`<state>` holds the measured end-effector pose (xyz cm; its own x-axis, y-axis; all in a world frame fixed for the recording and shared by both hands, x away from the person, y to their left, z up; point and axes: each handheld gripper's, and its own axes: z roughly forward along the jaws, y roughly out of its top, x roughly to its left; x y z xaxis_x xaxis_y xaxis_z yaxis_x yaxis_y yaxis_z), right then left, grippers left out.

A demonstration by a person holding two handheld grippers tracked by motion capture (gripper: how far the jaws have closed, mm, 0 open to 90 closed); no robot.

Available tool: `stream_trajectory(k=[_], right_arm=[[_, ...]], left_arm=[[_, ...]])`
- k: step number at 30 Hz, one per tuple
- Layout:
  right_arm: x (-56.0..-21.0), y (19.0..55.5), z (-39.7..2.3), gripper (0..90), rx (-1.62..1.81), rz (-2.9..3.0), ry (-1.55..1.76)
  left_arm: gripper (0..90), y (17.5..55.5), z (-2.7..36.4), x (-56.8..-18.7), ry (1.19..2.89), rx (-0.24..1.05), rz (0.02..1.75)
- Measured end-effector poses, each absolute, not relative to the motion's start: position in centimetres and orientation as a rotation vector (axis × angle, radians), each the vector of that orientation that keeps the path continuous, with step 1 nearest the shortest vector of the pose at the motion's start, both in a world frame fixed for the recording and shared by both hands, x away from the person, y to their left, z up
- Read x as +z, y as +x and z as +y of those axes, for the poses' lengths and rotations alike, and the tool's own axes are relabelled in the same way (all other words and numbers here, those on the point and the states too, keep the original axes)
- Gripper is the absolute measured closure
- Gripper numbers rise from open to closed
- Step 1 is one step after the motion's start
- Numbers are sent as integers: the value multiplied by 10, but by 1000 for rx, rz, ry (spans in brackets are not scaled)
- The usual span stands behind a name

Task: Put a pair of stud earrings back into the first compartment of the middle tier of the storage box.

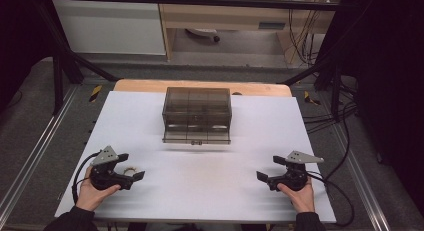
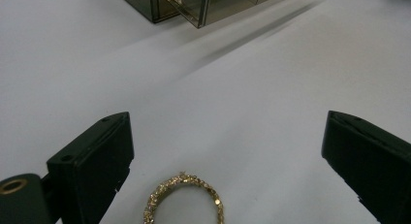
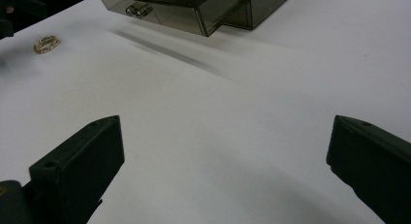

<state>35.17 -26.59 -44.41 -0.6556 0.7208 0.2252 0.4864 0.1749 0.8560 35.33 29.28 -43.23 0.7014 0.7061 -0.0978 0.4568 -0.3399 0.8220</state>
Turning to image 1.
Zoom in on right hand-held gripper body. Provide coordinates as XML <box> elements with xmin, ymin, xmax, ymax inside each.
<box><xmin>267</xmin><ymin>150</ymin><xmax>325</xmax><ymax>192</ymax></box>

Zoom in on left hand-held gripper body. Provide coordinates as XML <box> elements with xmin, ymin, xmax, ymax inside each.
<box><xmin>89</xmin><ymin>145</ymin><xmax>133</xmax><ymax>192</ymax></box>

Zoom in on smoky drawer with handle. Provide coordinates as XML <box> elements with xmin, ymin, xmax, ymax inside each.
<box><xmin>162</xmin><ymin>128</ymin><xmax>232</xmax><ymax>146</ymax></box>

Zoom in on smoky transparent drawer box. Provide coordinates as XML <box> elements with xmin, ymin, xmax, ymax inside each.
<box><xmin>161</xmin><ymin>86</ymin><xmax>233</xmax><ymax>146</ymax></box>

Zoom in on person's right hand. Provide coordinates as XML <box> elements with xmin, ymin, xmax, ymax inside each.
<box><xmin>277</xmin><ymin>177</ymin><xmax>316</xmax><ymax>214</ymax></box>

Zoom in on person's left hand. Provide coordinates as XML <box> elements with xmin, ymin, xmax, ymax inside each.
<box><xmin>75</xmin><ymin>165</ymin><xmax>122</xmax><ymax>212</ymax></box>

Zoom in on white board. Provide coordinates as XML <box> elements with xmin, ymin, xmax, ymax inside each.
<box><xmin>54</xmin><ymin>90</ymin><xmax>337</xmax><ymax>224</ymax></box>

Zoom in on yellow black tape strip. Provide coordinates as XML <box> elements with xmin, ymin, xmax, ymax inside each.
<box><xmin>88</xmin><ymin>84</ymin><xmax>103</xmax><ymax>103</ymax></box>
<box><xmin>303</xmin><ymin>90</ymin><xmax>321</xmax><ymax>106</ymax></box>

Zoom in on black curtain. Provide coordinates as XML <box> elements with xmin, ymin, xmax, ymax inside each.
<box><xmin>0</xmin><ymin>0</ymin><xmax>48</xmax><ymax>112</ymax></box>
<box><xmin>341</xmin><ymin>0</ymin><xmax>424</xmax><ymax>220</ymax></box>

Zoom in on white cabinet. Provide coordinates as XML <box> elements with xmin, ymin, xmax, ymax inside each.
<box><xmin>52</xmin><ymin>0</ymin><xmax>167</xmax><ymax>56</ymax></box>

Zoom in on chair base with caster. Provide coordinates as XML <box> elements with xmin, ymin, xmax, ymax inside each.
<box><xmin>184</xmin><ymin>27</ymin><xmax>221</xmax><ymax>44</ymax></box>

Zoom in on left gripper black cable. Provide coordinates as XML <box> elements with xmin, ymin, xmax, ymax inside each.
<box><xmin>71</xmin><ymin>151</ymin><xmax>102</xmax><ymax>205</ymax></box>

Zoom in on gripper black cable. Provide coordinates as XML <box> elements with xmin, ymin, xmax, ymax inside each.
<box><xmin>71</xmin><ymin>151</ymin><xmax>102</xmax><ymax>205</ymax></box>
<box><xmin>306</xmin><ymin>170</ymin><xmax>356</xmax><ymax>228</ymax></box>

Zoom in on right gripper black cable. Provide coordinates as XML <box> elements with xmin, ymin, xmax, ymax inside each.
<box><xmin>306</xmin><ymin>170</ymin><xmax>356</xmax><ymax>228</ymax></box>

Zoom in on aluminium floor rail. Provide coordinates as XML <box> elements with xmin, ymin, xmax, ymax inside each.
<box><xmin>0</xmin><ymin>85</ymin><xmax>80</xmax><ymax>219</ymax></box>
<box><xmin>332</xmin><ymin>123</ymin><xmax>392</xmax><ymax>231</ymax></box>

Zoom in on black floor cables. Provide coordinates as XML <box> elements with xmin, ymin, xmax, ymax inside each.
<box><xmin>302</xmin><ymin>75</ymin><xmax>360</xmax><ymax>183</ymax></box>

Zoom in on hanging cable bundle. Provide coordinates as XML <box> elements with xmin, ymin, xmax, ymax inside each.
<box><xmin>287</xmin><ymin>7</ymin><xmax>322</xmax><ymax>66</ymax></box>

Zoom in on black metal frame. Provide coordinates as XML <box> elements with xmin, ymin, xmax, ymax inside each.
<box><xmin>32</xmin><ymin>0</ymin><xmax>349</xmax><ymax>123</ymax></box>

